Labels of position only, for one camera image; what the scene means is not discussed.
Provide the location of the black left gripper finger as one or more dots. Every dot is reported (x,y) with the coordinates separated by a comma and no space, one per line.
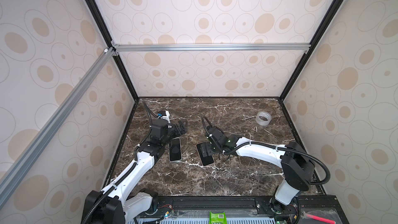
(179,133)
(182,125)

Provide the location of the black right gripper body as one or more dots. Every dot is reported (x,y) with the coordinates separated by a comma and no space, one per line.
(212,141)

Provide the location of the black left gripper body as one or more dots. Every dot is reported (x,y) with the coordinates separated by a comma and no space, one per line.
(171,131)

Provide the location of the phone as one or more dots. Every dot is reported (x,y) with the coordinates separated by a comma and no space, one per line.
(205,157)

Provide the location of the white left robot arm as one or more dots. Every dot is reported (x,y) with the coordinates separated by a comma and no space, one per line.
(112,205)

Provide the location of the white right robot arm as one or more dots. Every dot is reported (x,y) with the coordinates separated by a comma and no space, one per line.
(297,167)

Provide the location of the black smartphone on table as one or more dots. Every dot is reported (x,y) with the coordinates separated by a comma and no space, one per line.
(175,150)

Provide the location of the clear tape roll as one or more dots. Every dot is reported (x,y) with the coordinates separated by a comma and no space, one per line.
(263,118)

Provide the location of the pink pen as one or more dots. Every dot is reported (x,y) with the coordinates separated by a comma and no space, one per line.
(320,219)

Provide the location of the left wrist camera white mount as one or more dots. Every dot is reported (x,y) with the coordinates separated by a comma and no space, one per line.
(164,114)

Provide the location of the back aluminium frame rail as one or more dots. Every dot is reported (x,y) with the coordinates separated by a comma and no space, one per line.
(212,47)

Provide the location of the aluminium frame rail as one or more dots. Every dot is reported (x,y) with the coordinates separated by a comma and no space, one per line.
(212,47)
(30,155)

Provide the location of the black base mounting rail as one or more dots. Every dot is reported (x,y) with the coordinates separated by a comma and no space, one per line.
(240,210)

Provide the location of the left aluminium frame rail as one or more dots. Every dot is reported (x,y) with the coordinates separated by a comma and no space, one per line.
(30,155)

